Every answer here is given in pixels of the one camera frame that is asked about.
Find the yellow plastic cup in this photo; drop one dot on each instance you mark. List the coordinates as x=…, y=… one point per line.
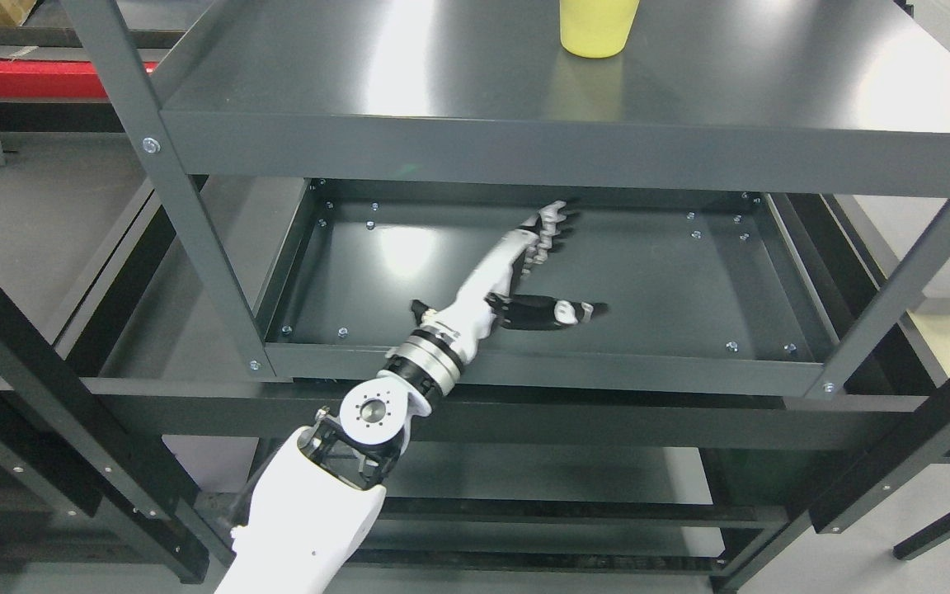
x=596, y=29

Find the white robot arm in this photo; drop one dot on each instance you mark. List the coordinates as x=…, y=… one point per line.
x=319, y=495

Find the dark grey metal shelf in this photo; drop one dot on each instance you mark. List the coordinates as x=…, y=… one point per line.
x=763, y=190

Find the black shelving rack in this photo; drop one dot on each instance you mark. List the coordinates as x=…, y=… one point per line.
x=85, y=305

